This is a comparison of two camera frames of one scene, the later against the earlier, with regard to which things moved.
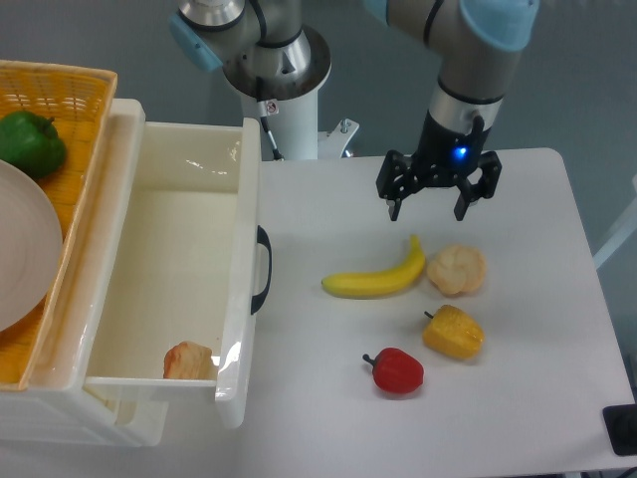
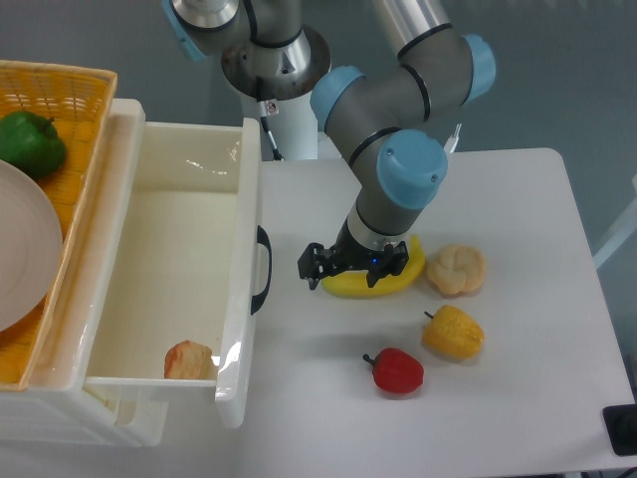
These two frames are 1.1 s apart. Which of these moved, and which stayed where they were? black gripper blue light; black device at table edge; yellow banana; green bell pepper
Moved: black gripper blue light
Stayed: black device at table edge; green bell pepper; yellow banana
